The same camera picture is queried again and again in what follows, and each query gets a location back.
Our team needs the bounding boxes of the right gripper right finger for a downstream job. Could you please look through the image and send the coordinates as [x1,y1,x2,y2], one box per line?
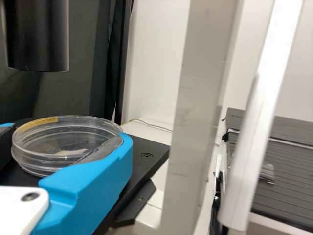
[30,133,134,235]

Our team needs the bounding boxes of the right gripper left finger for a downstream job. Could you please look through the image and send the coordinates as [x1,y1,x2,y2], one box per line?
[0,123,16,172]

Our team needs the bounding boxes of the petri dish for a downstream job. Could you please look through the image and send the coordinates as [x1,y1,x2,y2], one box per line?
[11,115,123,178]

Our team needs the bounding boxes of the cream microscope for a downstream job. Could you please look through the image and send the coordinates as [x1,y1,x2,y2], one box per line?
[0,0,243,235]

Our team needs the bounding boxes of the white pipette stand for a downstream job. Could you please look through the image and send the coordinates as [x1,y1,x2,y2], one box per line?
[215,0,313,235]

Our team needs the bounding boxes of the thin white wire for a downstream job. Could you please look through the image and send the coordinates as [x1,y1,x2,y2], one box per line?
[126,118,172,133]

